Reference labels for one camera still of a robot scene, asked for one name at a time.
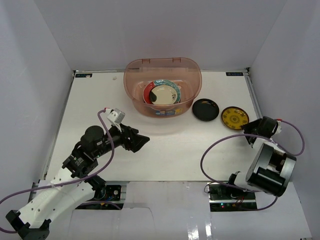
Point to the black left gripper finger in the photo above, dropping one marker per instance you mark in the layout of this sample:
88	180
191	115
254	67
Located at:
137	141
133	134

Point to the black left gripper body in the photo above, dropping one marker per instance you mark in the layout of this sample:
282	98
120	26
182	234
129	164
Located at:
127	138

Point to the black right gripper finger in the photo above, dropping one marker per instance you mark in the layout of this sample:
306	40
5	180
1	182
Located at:
251	138
251	127

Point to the yellow patterned plate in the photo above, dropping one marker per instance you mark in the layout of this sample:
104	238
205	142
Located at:
234	118

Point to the red and teal floral plate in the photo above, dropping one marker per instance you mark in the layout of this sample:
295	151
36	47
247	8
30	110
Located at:
160	82

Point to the cream floral plate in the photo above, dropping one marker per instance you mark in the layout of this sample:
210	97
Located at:
163	95

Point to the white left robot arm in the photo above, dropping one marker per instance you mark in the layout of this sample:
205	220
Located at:
73	185

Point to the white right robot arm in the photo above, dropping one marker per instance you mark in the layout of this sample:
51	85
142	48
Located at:
272	167

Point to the transparent pink plastic bin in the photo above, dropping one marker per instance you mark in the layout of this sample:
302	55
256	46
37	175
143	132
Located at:
182	71

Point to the black plate right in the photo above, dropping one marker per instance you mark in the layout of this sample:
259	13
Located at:
205	110

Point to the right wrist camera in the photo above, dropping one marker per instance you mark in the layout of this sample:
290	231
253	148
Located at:
277	129

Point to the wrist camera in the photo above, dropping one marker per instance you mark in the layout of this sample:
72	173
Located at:
115	117
277	129

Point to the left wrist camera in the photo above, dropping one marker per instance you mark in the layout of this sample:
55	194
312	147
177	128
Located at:
115	117

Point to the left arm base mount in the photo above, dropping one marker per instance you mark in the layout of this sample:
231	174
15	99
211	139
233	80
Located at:
109	198

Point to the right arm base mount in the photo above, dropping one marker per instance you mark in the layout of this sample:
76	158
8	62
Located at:
227	199

